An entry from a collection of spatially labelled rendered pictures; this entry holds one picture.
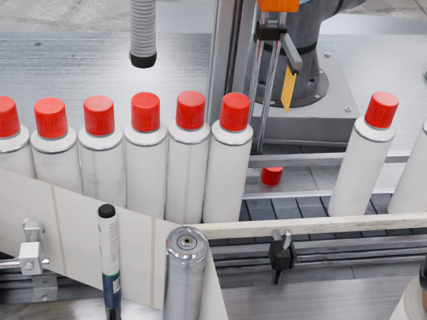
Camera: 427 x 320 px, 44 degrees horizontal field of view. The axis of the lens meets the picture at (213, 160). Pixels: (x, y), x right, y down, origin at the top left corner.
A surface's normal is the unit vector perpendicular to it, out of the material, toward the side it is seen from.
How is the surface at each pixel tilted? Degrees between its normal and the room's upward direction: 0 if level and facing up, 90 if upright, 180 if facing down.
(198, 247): 0
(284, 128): 90
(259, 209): 0
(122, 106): 0
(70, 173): 90
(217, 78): 90
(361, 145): 90
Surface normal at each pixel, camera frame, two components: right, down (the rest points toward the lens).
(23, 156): 0.84, 0.41
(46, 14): 0.08, -0.76
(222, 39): 0.15, 0.66
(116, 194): 0.67, 0.53
